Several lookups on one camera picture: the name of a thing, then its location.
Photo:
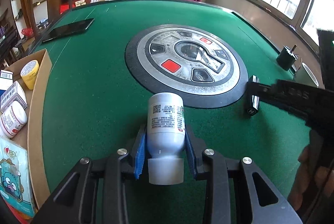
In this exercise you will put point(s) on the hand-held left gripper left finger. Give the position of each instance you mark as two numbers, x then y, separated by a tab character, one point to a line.
141	151

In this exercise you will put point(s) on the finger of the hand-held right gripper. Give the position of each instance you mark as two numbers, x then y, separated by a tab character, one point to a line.
261	92

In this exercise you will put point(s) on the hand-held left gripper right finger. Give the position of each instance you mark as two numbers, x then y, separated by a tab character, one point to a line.
190	153

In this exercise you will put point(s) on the white pill bottle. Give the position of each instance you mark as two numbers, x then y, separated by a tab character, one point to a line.
165	119

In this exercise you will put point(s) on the brown cardboard box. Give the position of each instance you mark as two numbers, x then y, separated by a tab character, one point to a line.
39	109

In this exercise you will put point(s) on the blue white medicine box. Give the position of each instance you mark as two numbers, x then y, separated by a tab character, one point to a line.
6	80

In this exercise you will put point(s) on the person's right hand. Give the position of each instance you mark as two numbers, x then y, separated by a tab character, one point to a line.
305	179

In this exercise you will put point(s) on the white cup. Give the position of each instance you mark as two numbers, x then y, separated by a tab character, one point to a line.
302	73

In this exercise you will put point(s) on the black cylindrical motor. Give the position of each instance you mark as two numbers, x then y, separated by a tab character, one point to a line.
285	58

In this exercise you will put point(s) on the round table control panel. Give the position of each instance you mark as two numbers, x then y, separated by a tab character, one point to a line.
156	75

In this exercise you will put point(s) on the light blue tissue pack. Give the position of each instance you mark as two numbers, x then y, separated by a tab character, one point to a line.
13	179

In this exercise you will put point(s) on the white bottle red label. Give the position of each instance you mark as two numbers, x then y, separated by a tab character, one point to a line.
13	119

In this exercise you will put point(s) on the yellow jar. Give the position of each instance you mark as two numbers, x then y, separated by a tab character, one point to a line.
30	75

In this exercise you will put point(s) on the white barcode box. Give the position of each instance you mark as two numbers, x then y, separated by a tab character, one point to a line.
13	94

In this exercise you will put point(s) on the black smartphone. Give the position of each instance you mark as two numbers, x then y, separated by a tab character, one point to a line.
67	29

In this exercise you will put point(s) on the red plastic bag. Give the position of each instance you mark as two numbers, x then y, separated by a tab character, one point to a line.
27	32

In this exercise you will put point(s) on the wooden display shelf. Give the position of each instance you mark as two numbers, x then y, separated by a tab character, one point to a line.
18	4

